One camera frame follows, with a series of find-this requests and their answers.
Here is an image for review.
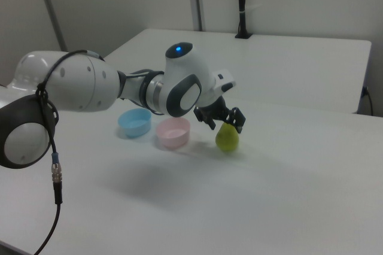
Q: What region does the thin grey partition post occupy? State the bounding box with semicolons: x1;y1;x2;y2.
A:
34;0;68;53

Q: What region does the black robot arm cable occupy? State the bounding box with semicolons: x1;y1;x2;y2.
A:
32;49;106;255

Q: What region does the green pear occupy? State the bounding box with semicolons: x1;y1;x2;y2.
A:
215;121;240;153

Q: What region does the blue plastic bowl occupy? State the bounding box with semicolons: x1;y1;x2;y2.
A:
117;108;152;138

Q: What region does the white rectangular table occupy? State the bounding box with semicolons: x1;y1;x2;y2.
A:
102;28;372;115

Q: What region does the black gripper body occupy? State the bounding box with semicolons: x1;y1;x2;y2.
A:
193;95;231;125

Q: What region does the pink plastic bowl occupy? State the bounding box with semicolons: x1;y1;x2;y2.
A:
155;117;192;149

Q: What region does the black camera stand pole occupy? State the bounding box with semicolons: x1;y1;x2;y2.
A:
234;0;253;40

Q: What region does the black wall cable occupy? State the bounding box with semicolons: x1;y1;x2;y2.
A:
360;86;375;116

